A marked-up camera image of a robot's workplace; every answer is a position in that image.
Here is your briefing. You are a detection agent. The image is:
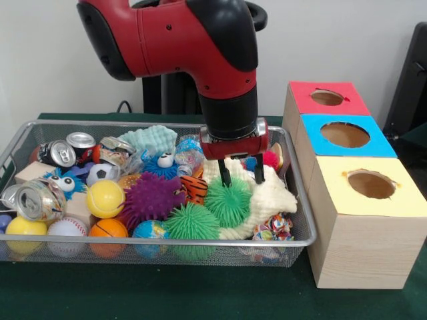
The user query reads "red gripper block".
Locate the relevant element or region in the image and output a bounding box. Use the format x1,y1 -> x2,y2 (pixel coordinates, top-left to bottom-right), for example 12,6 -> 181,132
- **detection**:
199,118 -> 270,189

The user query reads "green spiky ball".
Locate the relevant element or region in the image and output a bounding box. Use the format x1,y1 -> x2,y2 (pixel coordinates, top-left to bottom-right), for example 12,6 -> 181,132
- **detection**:
204,176 -> 253,229
163,203 -> 221,261

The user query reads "cream muslin cloth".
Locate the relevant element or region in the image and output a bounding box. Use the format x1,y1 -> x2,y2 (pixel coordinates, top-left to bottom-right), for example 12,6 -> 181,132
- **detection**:
202,157 -> 298,241

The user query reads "tiger striped plush toy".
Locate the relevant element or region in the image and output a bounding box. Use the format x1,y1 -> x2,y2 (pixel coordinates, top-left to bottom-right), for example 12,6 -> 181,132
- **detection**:
180,176 -> 209,205

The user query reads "shallow clear mesh bin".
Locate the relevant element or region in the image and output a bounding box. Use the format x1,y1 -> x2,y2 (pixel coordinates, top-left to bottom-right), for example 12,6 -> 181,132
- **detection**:
0,120 -> 318,267

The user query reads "wooden box with three holes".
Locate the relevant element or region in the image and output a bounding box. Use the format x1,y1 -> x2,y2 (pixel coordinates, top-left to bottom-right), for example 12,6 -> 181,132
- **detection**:
282,81 -> 427,290

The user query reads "small blue fuzzy toy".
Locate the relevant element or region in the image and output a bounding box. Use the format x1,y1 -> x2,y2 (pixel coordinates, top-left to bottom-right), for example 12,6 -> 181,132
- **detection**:
141,151 -> 178,181

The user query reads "purple spiky ball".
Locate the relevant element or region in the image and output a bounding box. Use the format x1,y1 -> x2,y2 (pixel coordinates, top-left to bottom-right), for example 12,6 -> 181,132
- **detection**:
120,172 -> 187,231

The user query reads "yellow tennis ball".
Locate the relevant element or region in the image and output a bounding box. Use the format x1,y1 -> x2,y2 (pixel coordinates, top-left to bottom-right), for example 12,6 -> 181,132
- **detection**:
85,179 -> 125,219

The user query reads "orange basketball toy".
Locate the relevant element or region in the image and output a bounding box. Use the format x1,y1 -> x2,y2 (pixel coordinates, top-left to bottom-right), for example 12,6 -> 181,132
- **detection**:
89,219 -> 129,259

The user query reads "black chair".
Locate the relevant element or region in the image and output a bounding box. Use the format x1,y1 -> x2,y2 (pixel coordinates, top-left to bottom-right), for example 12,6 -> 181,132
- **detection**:
384,22 -> 427,144

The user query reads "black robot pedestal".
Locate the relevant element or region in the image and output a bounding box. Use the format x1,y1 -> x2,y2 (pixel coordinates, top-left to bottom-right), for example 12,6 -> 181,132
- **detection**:
137,0 -> 268,115

